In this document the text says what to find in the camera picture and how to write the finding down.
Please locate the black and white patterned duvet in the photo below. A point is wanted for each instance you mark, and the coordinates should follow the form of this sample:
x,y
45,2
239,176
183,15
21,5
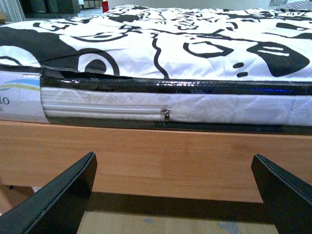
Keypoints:
x,y
168,43

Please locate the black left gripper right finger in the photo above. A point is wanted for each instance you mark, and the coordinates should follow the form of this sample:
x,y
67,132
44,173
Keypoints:
x,y
287,198

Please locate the wooden bed frame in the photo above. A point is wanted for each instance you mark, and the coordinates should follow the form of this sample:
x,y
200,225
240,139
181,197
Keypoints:
x,y
185,164

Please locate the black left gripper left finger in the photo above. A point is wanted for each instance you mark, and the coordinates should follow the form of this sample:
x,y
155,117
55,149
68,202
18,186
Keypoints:
x,y
58,207

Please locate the white mattress in plastic wrap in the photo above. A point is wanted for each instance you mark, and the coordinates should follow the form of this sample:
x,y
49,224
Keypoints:
x,y
43,95

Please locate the red object in background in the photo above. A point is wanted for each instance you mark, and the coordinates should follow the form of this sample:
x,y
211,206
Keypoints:
x,y
105,6

